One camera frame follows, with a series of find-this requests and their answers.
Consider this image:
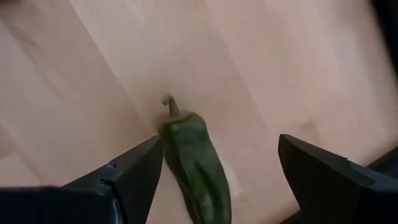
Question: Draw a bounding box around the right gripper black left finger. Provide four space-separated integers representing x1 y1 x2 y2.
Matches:
0 136 165 224

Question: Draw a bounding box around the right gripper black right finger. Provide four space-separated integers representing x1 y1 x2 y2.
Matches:
277 133 398 224

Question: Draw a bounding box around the dark green poblano pepper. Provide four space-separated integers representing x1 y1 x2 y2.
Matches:
157 95 233 224

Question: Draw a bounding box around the black aluminium table frame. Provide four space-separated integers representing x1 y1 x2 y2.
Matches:
368 0 398 180

